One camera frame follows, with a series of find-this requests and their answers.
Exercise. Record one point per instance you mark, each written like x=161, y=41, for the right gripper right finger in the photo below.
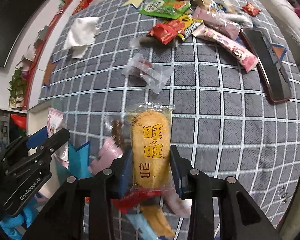
x=180, y=168

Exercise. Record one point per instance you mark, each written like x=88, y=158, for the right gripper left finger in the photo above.
x=122, y=175

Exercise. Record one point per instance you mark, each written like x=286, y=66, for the pink wafer packet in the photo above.
x=106, y=154

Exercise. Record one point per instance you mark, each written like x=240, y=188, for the long red snack bar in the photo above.
x=133, y=199

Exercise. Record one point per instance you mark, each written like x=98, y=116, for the light blue snack packet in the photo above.
x=141, y=224

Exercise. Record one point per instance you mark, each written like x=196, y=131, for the gold snack bar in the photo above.
x=158, y=222

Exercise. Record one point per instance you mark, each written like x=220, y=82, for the yellow rice cracker packet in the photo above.
x=150, y=136

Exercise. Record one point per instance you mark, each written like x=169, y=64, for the pink white snack packet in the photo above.
x=55, y=122

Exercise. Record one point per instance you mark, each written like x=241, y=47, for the clear wrapped chocolate stick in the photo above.
x=114, y=128

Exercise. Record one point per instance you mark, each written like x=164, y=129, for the clear wrapped dark candy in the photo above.
x=155, y=75

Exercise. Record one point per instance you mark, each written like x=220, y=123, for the grey checkered mat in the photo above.
x=223, y=121

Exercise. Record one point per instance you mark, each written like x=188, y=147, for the pink long snack packet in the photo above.
x=246, y=58

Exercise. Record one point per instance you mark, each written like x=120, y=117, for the red small snack packet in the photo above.
x=164, y=33

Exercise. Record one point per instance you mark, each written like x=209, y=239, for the white crumpled tissue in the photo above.
x=81, y=35

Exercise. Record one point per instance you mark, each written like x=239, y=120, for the yellow black snack packet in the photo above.
x=189, y=25

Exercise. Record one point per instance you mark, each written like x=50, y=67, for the purple snack packet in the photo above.
x=218, y=23

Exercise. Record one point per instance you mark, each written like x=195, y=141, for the green snack bag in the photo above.
x=165, y=8

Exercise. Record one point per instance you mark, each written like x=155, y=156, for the cream cookie packet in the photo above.
x=217, y=6

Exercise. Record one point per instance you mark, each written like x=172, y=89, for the small red candy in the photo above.
x=251, y=9

